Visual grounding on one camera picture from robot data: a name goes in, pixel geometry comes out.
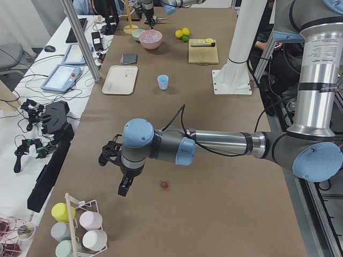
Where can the mint cup on rack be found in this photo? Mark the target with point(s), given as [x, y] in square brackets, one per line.
[64, 249]

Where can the pink bowl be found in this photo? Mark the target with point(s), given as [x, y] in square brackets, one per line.
[151, 46]

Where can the teach pendant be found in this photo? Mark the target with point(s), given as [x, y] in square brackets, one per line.
[62, 78]
[73, 55]

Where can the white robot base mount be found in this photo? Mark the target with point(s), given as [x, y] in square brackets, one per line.
[233, 77]

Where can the light blue plastic cup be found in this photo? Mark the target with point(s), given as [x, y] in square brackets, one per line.
[163, 81]

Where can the grey cup on rack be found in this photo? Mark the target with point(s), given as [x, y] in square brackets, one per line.
[61, 231]

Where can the green lime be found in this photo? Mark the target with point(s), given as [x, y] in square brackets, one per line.
[185, 38]

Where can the wooden rack handle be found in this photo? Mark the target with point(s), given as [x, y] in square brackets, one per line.
[71, 225]

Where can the yellow lemon near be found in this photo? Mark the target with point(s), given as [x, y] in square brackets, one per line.
[178, 33]

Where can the yellow cup on rack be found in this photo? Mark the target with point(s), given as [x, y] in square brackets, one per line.
[60, 213]

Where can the teach pendant far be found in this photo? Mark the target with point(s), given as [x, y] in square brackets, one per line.
[73, 55]

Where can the steel muddler rod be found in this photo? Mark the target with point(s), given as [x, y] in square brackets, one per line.
[213, 44]

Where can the white wire cup rack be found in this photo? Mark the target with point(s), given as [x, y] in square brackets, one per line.
[79, 207]

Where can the yellow lemon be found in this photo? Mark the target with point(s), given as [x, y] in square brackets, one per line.
[185, 31]
[178, 33]

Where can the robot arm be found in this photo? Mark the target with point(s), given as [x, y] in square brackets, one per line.
[170, 6]
[307, 148]

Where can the wooden cutting board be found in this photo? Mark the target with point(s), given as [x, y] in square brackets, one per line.
[202, 55]

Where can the teach pendant near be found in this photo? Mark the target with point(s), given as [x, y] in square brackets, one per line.
[62, 78]

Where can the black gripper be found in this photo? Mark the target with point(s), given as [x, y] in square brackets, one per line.
[148, 12]
[130, 172]

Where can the mint green bowl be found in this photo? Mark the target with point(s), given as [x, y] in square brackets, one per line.
[136, 34]

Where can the cream rabbit tray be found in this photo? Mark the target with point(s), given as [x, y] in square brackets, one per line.
[120, 80]

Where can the grey folded cloth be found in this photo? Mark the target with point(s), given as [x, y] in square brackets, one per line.
[127, 59]

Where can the pile of clear ice cubes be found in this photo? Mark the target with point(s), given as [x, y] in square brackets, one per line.
[150, 36]

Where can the wooden glass stand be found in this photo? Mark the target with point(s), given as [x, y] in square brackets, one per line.
[130, 28]

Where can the white cup on rack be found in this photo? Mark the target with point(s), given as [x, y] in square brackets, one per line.
[95, 240]

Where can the yellow lemon far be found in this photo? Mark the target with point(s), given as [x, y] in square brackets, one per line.
[185, 31]

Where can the pink cup on rack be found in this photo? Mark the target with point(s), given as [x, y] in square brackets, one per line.
[91, 220]

